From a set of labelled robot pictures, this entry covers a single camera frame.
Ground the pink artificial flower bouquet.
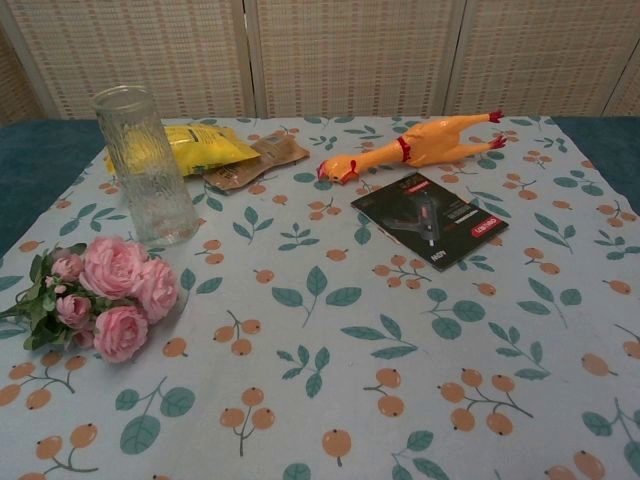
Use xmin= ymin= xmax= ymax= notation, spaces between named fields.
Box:
xmin=0 ymin=236 xmax=180 ymax=365

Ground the transparent textured glass vase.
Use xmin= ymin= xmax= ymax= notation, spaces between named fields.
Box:
xmin=90 ymin=84 xmax=201 ymax=248

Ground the clear plastic snack package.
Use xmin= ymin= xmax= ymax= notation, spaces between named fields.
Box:
xmin=202 ymin=133 xmax=311 ymax=195

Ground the leaf and fruit print tablecloth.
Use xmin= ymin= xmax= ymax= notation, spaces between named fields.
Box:
xmin=0 ymin=115 xmax=640 ymax=480

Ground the black glue gun package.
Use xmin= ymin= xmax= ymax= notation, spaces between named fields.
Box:
xmin=350 ymin=171 xmax=511 ymax=273

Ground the yellow rubber chicken toy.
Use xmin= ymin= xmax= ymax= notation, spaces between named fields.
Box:
xmin=315 ymin=110 xmax=508 ymax=187

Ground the yellow snack bag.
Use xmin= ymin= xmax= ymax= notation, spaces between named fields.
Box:
xmin=103 ymin=124 xmax=262 ymax=180

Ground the woven folding screen panel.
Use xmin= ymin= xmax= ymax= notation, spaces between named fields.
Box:
xmin=610 ymin=54 xmax=640 ymax=117
xmin=0 ymin=0 xmax=254 ymax=126
xmin=244 ymin=0 xmax=464 ymax=121
xmin=0 ymin=24 xmax=39 ymax=126
xmin=452 ymin=0 xmax=640 ymax=119

